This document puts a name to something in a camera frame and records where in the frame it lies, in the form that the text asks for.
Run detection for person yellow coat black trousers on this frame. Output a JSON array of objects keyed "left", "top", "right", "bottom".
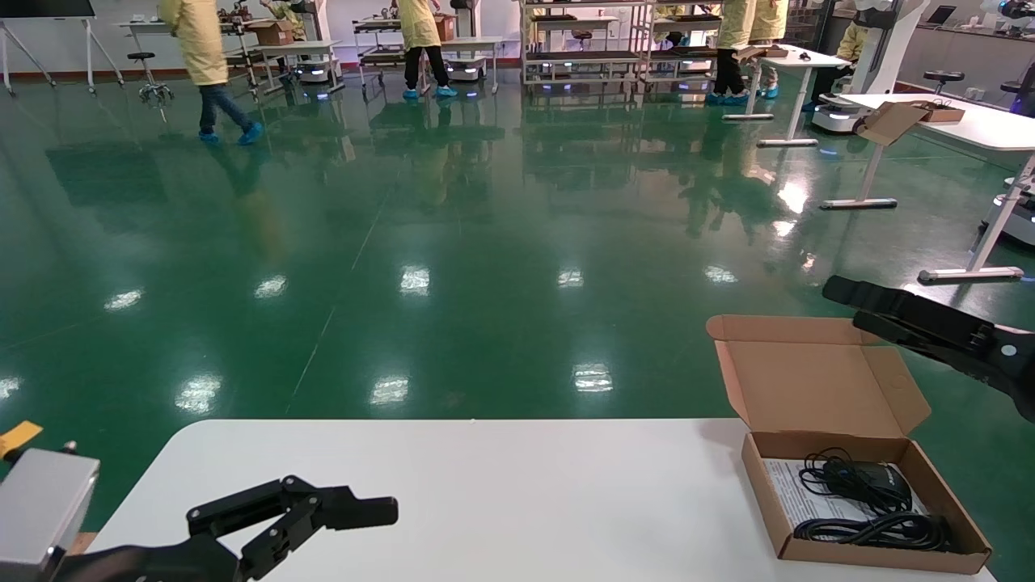
[{"left": 706, "top": 0, "right": 771, "bottom": 107}]

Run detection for white office desk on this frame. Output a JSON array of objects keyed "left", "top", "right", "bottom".
[{"left": 120, "top": 18, "right": 163, "bottom": 90}]

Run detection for large cardboard box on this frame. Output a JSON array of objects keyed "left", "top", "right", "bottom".
[{"left": 245, "top": 19, "right": 297, "bottom": 46}]

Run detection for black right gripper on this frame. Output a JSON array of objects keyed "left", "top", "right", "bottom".
[{"left": 822, "top": 275, "right": 1035, "bottom": 423}]

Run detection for seated person in yellow coat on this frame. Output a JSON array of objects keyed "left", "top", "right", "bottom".
[{"left": 263, "top": 0, "right": 308, "bottom": 41}]

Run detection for grey long counter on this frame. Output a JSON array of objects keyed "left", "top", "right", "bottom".
[{"left": 896, "top": 23, "right": 1035, "bottom": 91}]

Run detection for white height-adjustable table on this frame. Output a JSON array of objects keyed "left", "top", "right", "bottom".
[
  {"left": 255, "top": 40, "right": 347, "bottom": 95},
  {"left": 821, "top": 91, "right": 1035, "bottom": 285},
  {"left": 441, "top": 36, "right": 506, "bottom": 95},
  {"left": 724, "top": 44, "right": 852, "bottom": 148}
]

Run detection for brown cardboard storage box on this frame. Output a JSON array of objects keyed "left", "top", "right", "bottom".
[{"left": 706, "top": 314, "right": 993, "bottom": 576}]

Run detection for black board on stand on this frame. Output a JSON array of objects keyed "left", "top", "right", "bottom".
[{"left": 0, "top": 0, "right": 126, "bottom": 96}]

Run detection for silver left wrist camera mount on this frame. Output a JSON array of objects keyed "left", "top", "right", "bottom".
[{"left": 0, "top": 449, "right": 100, "bottom": 582}]

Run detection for person yellow coat blue jeans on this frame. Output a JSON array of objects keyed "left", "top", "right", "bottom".
[{"left": 158, "top": 0, "right": 264, "bottom": 146}]

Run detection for white paper leaflet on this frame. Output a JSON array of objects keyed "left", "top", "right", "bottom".
[{"left": 763, "top": 458, "right": 931, "bottom": 526}]

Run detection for yellow tape tag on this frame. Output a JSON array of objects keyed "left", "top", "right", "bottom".
[{"left": 0, "top": 420, "right": 43, "bottom": 462}]

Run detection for black power adapter with cable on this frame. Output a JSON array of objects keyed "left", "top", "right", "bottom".
[{"left": 799, "top": 447, "right": 915, "bottom": 512}]

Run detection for metal shelf rack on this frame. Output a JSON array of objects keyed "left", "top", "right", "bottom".
[
  {"left": 520, "top": 0, "right": 654, "bottom": 91},
  {"left": 647, "top": 0, "right": 733, "bottom": 82}
]

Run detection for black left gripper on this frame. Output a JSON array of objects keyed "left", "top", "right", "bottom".
[{"left": 49, "top": 474, "right": 399, "bottom": 582}]

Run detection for metal frame cart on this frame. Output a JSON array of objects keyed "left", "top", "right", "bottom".
[
  {"left": 222, "top": 20, "right": 268, "bottom": 99},
  {"left": 353, "top": 15, "right": 409, "bottom": 88}
]

